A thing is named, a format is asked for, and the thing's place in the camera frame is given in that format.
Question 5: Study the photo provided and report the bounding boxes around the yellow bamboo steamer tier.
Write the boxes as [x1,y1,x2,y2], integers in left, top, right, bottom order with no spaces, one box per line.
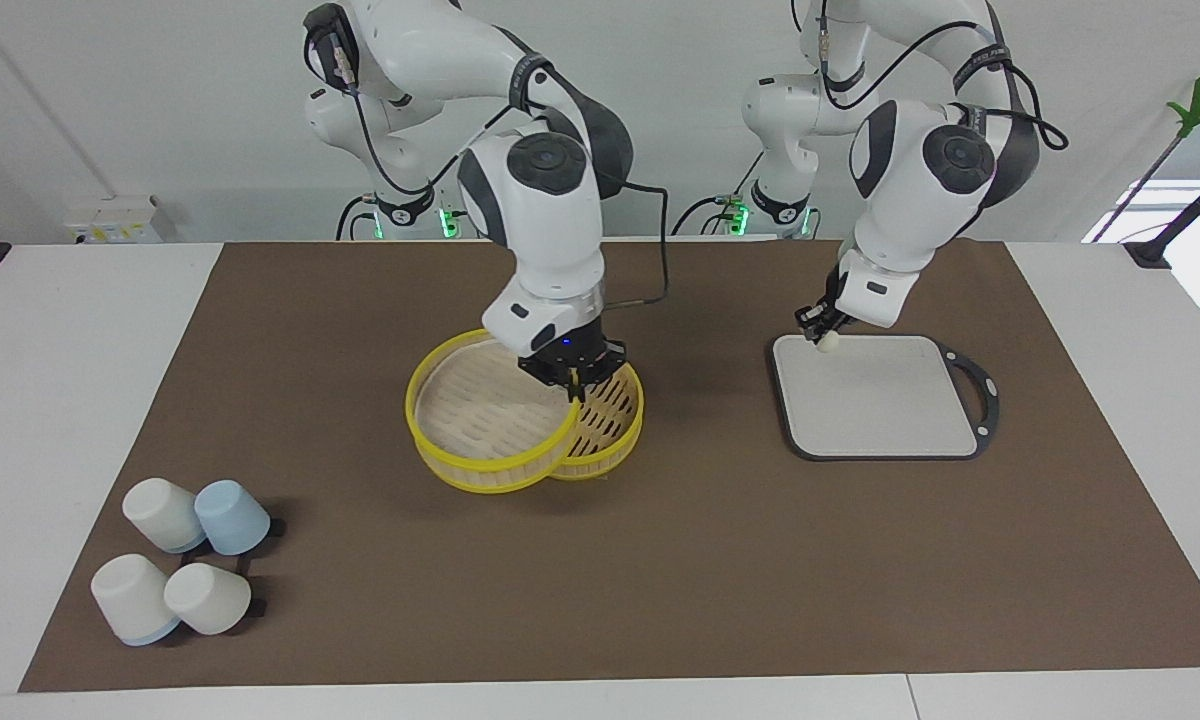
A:
[405,330,584,495]
[545,358,646,482]

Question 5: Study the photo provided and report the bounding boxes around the grey cutting board dark rim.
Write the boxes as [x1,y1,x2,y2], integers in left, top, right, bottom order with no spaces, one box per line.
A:
[768,333,1001,462]

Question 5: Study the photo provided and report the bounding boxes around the brown table mat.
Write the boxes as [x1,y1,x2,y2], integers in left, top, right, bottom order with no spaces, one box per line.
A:
[18,240,1200,693]

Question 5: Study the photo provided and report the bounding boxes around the black cup rack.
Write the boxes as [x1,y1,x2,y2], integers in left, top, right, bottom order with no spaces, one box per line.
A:
[175,515,287,621]

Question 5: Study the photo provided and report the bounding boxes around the light blue cup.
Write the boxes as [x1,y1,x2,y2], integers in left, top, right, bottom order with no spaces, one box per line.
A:
[194,480,272,557]

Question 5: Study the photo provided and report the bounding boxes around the black stand pole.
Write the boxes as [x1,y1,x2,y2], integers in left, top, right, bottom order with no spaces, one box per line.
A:
[1125,160,1200,270]

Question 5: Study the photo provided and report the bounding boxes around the green tipped thin pole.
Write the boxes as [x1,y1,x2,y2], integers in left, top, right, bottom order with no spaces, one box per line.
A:
[1090,72,1200,244]

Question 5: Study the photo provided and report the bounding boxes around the white electrical box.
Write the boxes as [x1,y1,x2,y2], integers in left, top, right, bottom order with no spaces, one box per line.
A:
[63,195,177,245]

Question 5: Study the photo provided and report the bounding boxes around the white cup blue rim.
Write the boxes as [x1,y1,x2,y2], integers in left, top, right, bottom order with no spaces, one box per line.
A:
[90,553,182,647]

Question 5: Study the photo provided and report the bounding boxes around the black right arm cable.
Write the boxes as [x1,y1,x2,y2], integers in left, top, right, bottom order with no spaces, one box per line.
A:
[332,30,670,307]

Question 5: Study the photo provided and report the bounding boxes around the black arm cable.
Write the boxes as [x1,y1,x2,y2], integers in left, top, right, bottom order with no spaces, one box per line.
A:
[792,0,1070,153]
[332,30,670,307]

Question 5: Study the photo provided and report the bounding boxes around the black base cable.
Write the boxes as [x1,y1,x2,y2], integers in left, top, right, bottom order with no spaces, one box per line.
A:
[336,195,381,242]
[671,150,766,237]

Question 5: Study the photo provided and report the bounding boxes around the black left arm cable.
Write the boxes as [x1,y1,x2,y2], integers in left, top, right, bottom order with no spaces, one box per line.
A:
[792,0,1070,153]

